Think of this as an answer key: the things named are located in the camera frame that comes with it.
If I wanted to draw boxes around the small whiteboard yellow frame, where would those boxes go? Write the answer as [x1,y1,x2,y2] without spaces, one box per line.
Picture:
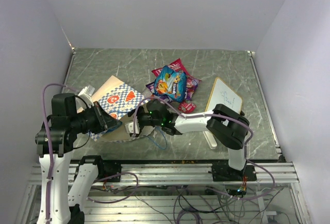
[205,77,243,118]

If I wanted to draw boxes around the loose cables under table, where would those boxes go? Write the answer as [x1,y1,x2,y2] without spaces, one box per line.
[85,180,284,224]

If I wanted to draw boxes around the white whiteboard eraser marker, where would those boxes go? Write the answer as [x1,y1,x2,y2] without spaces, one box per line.
[203,131,218,150]

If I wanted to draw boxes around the checkered paper bag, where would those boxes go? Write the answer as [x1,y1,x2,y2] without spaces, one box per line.
[90,76,145,143]

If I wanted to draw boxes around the purple snack packet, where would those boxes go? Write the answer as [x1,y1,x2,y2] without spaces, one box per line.
[145,82,168,99]

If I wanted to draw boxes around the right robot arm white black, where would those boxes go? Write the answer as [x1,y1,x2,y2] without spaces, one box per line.
[130,97,253,181]

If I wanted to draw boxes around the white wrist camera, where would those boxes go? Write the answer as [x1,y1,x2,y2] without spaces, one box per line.
[78,85,95,107]
[125,121,140,137]

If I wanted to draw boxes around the blue snack bag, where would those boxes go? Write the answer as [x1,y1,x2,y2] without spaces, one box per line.
[154,66,187,103]

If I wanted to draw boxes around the pink snack bag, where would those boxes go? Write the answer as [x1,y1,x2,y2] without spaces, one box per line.
[152,58,190,76]

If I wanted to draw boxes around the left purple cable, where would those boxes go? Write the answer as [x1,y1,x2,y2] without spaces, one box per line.
[42,83,78,223]

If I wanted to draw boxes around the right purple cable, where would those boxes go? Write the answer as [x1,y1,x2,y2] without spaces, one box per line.
[133,97,276,201]

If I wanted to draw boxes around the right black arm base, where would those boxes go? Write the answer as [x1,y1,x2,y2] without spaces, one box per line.
[208,161,257,182]

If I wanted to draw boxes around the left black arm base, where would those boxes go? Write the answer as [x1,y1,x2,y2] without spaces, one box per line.
[74,155,122,181]

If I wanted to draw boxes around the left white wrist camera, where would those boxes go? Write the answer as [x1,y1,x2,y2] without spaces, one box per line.
[78,85,95,107]

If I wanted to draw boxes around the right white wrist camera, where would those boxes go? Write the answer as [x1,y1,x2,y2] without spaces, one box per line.
[125,121,140,137]

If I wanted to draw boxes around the small colourful candy packet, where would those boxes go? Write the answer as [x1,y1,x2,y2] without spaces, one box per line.
[185,75,201,101]

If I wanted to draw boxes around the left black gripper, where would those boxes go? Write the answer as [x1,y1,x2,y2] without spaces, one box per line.
[70,100,121,133]

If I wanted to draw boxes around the purple cable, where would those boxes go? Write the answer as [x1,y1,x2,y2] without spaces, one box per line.
[133,97,276,201]
[42,83,78,223]

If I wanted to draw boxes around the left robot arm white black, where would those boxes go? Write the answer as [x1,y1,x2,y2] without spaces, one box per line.
[35,93,122,223]

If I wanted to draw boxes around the small red snack packet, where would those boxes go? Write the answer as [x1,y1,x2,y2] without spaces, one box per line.
[178,101,196,114]

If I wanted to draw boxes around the aluminium frame rail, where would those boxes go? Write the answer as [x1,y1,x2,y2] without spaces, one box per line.
[28,162,297,186]

